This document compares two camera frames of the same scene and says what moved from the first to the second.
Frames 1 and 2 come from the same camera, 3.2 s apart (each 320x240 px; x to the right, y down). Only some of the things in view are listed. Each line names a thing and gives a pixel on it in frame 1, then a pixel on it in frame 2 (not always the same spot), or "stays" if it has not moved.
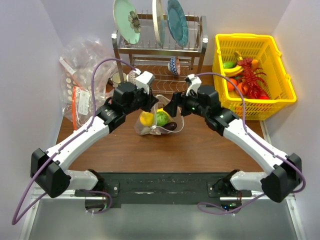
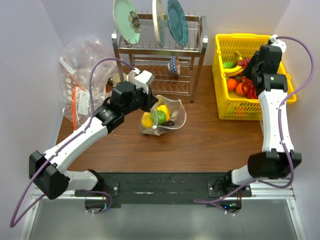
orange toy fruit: x=230 y=86 stays
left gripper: x=150 y=100 stays
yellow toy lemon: x=146 y=118 stays
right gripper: x=179 y=99 → x=248 y=70
